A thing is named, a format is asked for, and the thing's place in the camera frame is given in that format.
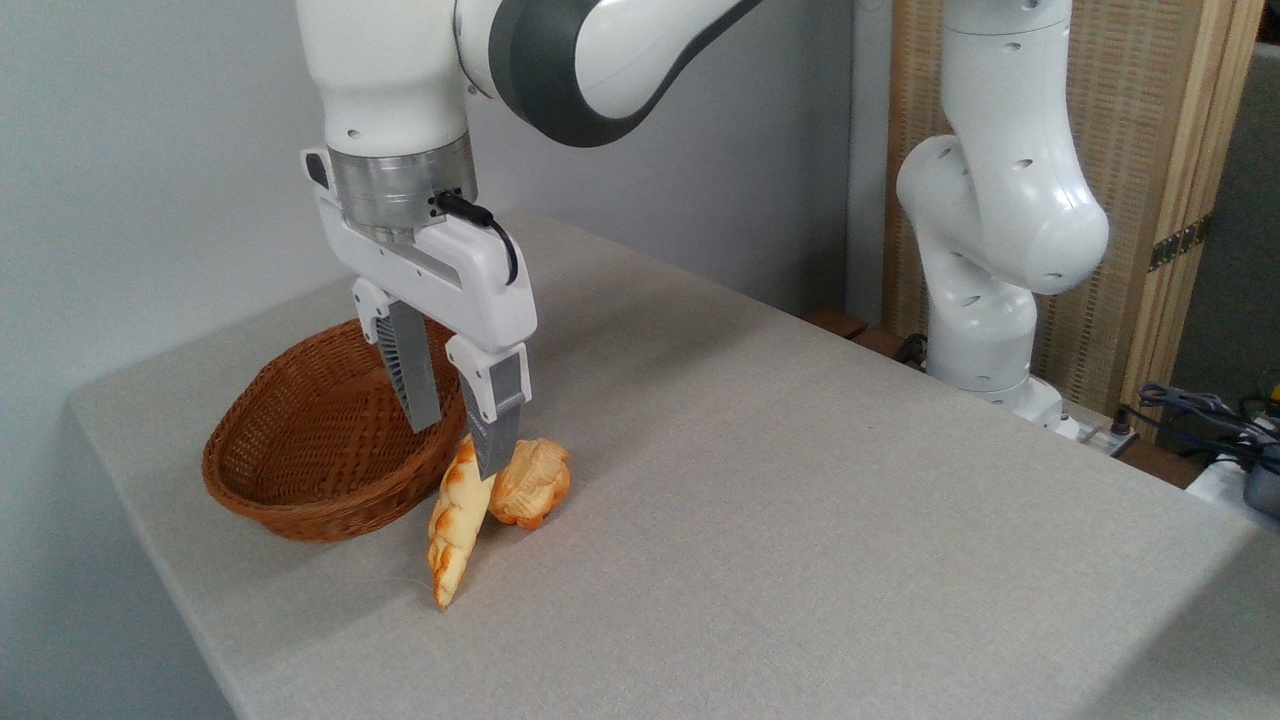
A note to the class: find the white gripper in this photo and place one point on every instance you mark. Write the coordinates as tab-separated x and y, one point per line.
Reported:
470	285

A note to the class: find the round knotted bread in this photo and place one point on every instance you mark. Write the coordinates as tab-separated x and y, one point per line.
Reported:
538	485

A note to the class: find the long braided bread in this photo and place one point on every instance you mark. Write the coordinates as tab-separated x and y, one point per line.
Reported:
455	525

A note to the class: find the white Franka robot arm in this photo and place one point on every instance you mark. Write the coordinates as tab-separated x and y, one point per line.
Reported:
1000	200

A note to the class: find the brown woven wicker basket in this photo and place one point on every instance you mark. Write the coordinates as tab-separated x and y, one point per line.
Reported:
300	440

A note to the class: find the bamboo folding screen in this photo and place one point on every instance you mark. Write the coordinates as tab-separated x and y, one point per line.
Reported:
1130	120

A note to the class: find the dark metal screen hinge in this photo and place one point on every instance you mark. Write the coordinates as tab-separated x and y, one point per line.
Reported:
1178	243

